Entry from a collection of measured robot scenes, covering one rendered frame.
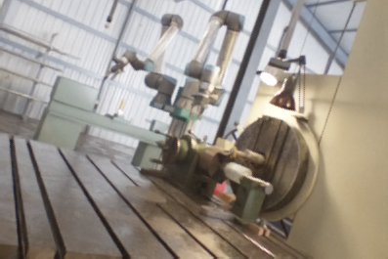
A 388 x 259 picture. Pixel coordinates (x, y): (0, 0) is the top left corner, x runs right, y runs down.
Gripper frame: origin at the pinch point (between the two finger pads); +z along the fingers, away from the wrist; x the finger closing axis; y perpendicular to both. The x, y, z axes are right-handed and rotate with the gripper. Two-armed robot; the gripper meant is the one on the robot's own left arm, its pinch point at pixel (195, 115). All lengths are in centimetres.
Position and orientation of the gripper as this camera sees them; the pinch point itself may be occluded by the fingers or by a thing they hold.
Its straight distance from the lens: 205.9
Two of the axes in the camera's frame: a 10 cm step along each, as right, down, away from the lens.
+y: -8.7, -3.3, -3.8
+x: 3.7, 0.9, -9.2
